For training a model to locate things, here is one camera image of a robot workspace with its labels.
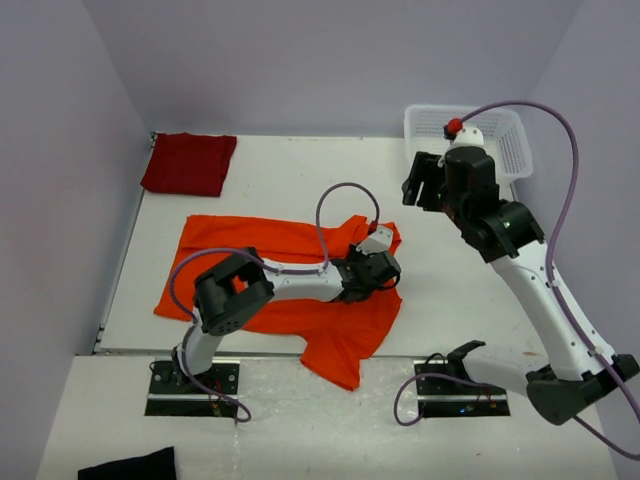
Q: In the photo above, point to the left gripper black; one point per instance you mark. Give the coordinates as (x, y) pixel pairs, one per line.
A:
(352, 252)

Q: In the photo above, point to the black cloth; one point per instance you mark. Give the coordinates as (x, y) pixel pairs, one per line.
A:
(159, 465)

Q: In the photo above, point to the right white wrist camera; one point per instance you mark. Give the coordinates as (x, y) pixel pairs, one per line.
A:
(463, 137)

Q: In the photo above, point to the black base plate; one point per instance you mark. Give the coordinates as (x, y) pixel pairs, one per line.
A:
(438, 364)
(169, 383)

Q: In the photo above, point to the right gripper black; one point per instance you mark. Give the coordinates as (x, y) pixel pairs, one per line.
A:
(424, 169)

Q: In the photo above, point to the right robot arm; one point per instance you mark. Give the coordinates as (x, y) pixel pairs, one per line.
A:
(582, 368)

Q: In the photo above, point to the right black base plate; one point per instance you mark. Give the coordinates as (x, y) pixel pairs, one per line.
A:
(438, 364)

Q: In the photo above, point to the folded dark red shirt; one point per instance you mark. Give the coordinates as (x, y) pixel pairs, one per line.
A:
(189, 164)

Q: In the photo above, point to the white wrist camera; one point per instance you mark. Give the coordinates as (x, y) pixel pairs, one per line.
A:
(463, 137)
(378, 241)

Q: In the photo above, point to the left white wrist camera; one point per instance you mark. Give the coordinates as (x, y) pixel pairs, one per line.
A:
(378, 241)

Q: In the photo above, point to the orange t shirt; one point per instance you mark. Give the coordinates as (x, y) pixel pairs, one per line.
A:
(338, 336)

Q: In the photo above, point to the white plastic basket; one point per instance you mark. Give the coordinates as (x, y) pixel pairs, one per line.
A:
(504, 135)

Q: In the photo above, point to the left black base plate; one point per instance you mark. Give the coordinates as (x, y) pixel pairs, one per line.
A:
(169, 383)

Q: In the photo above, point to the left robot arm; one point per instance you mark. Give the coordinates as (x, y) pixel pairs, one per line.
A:
(232, 292)

